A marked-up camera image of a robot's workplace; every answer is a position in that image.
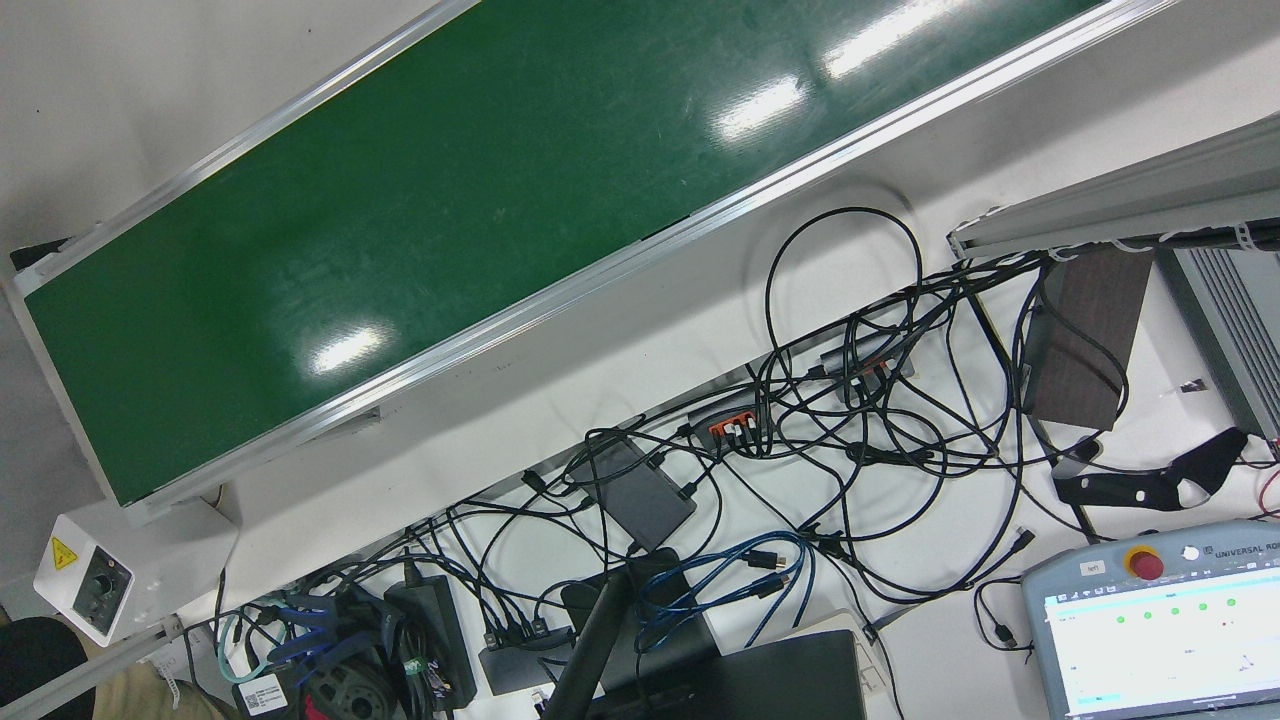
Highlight black rounded object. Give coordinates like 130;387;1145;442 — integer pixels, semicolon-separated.
0;615;88;720

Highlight grey hub orange ports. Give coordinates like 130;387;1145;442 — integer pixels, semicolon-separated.
688;393;773;453

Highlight dark grey flat box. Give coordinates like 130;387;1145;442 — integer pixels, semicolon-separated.
573;435;698;553

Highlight green conveyor belt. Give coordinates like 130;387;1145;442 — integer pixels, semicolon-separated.
0;0;1186;526

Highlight grey usb hub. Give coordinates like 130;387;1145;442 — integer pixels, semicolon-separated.
820;333;916;389

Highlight black monitor stand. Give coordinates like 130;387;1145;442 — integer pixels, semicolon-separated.
540;548;723;720

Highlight black multiport hub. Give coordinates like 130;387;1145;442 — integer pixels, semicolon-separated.
478;620;576;696

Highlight black power adapter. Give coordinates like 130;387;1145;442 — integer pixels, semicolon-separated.
385;575;479;711

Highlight black Huawei monitor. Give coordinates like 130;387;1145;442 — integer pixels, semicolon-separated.
590;630;871;720

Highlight black round flange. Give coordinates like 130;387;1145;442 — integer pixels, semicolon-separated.
300;660;401;720

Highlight brown wooden block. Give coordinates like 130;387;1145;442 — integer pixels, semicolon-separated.
1025;248;1156;433

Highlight white QR label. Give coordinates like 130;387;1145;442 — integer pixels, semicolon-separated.
238;673;293;715

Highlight aluminium profile beam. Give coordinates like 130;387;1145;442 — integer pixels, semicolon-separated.
947;115;1280;263

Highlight white conveyor control box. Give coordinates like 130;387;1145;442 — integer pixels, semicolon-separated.
33;498;241;648

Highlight grey robot teach pendant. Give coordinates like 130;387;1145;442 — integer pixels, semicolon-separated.
1020;518;1280;720

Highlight grey finned metal box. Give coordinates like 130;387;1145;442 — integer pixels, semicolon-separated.
1160;245;1280;446

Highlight tan fabric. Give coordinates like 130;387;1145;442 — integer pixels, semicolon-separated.
78;660;233;720

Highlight black looped cable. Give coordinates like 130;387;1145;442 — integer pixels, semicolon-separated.
765;206;923;401

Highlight blue cable bundle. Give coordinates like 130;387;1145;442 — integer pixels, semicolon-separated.
262;590;373;673

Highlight short black usb cable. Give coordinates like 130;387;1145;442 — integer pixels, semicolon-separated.
973;578;1036;653

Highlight black flat bracket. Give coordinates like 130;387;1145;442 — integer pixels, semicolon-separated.
1052;428;1251;513

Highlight teal cable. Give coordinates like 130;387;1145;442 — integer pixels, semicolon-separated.
216;608;276;686

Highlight aluminium rail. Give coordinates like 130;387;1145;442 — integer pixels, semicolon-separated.
0;615;187;720

